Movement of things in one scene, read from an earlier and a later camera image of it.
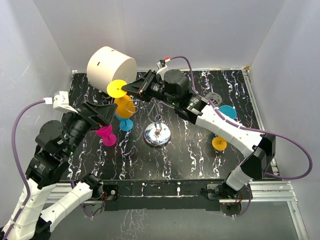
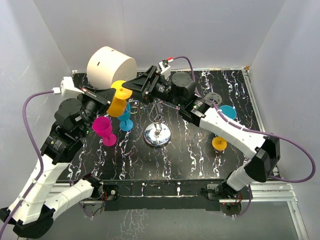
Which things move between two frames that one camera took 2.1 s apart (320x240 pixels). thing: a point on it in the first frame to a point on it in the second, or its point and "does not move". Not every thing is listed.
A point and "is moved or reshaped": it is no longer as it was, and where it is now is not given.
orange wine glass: [125, 108] is moved or reshaped
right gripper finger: [137, 86] does not move
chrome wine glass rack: [157, 134] does not move
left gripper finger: [105, 112] to [106, 95]
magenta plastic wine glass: [105, 131] does not move
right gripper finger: [145, 96] does not move
